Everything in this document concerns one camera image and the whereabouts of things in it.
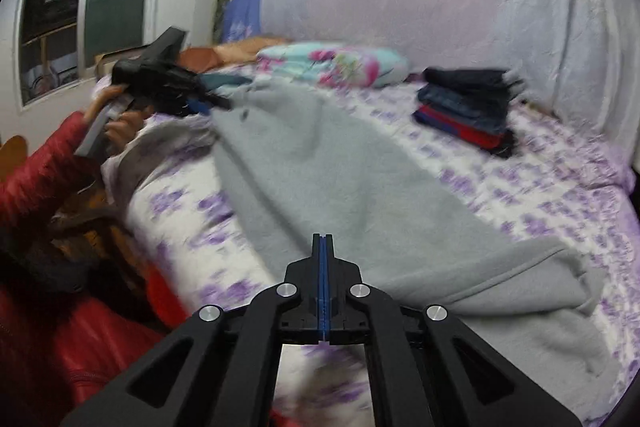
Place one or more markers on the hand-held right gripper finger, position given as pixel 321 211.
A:
pixel 327 277
pixel 321 277

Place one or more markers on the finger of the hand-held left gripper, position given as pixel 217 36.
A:
pixel 216 99
pixel 197 107

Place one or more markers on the grey t-shirt with round logo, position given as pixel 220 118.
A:
pixel 350 187

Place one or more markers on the red folded pants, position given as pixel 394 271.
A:
pixel 465 132

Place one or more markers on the black folded pants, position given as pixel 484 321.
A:
pixel 470 78

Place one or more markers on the person's left hand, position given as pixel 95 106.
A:
pixel 125 127

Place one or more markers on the dark teal cloth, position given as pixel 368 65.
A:
pixel 225 81

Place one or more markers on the orange cloth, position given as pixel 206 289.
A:
pixel 235 49

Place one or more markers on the framed picture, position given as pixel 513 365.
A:
pixel 222 2

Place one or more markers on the teal pink floral folded blanket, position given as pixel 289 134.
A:
pixel 335 64

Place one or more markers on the wooden chair back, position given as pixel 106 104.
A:
pixel 12 149

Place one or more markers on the purple floral bed sheet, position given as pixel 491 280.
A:
pixel 525 187

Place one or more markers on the person's red jacket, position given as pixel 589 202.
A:
pixel 50 357

